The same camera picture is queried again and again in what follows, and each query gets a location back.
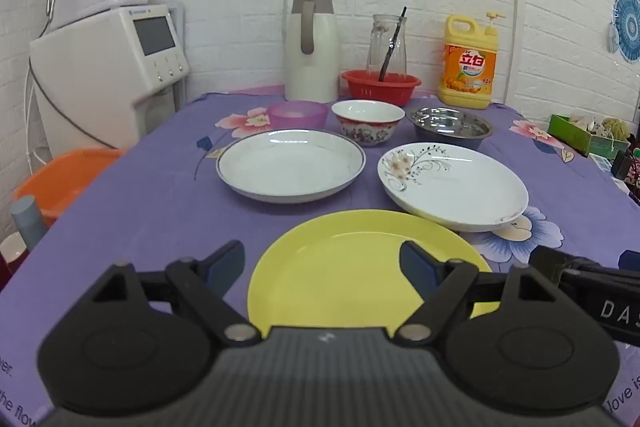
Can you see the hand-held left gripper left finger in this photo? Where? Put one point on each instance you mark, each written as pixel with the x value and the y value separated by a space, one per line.
pixel 226 263

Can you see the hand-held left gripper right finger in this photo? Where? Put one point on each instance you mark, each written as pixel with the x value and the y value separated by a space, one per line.
pixel 415 268

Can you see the yellow plate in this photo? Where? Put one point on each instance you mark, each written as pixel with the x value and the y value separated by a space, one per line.
pixel 340 267

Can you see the white floral plate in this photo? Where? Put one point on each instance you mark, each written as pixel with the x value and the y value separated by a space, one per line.
pixel 460 192

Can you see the white plate with blue rim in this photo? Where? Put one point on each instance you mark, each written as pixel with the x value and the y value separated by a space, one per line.
pixel 290 164

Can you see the red patterned ceramic bowl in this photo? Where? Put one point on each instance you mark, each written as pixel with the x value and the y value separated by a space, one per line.
pixel 367 129

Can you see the stainless steel bowl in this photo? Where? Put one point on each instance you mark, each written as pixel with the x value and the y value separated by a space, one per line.
pixel 450 123

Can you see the purple floral tablecloth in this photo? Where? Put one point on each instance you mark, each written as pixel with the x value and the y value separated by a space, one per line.
pixel 150 207

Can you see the red patterned cloth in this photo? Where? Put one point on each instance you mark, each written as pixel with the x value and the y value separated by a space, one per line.
pixel 634 177

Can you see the white ice tray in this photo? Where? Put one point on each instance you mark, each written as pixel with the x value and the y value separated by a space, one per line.
pixel 600 163

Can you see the black power adapter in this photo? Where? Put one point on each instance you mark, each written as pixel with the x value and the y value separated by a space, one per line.
pixel 622 164

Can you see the purple plastic bowl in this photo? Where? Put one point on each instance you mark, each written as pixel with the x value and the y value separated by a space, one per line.
pixel 295 116

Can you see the green box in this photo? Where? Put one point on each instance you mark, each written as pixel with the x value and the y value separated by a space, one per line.
pixel 570 132

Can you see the yellow loofah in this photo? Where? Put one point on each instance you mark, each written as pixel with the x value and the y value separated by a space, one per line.
pixel 616 128

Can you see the red plastic basket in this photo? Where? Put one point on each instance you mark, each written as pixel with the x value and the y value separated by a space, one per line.
pixel 375 96

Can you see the orange plastic basin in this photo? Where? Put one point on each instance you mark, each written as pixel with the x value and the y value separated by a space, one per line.
pixel 65 177

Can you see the yellow detergent bottle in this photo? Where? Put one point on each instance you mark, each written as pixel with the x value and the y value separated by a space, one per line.
pixel 467 74

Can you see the grey pipe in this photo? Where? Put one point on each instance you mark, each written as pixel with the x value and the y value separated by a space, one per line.
pixel 27 222

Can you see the white thermos jug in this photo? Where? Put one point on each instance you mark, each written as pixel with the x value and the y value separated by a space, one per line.
pixel 310 72

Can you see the white bucket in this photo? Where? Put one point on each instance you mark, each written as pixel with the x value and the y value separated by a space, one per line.
pixel 12 257

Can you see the clear glass jar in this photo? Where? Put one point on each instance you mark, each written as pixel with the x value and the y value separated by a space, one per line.
pixel 377 44

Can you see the white countertop appliance with screen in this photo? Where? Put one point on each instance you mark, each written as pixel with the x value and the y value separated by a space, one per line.
pixel 100 72

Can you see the blue round wall decoration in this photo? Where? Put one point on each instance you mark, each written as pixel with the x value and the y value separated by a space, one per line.
pixel 627 27

